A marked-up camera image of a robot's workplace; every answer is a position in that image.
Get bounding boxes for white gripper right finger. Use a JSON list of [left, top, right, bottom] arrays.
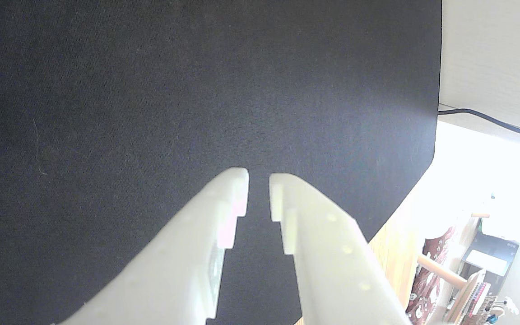
[[269, 172, 412, 325]]

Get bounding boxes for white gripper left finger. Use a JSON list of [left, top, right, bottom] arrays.
[[57, 167, 250, 325]]

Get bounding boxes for wooden rod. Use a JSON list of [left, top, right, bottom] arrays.
[[417, 254, 468, 289]]

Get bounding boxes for black fabric desk mat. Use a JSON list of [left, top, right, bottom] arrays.
[[0, 0, 442, 325]]

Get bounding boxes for stack of colourful books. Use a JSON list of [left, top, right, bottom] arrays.
[[444, 269, 492, 325]]

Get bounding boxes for red patterned cloth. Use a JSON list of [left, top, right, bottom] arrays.
[[406, 226, 458, 324]]

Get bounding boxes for black cable along wall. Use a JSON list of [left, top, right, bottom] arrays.
[[438, 108, 520, 143]]

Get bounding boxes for black box with white label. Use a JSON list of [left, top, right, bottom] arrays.
[[461, 231, 520, 281]]

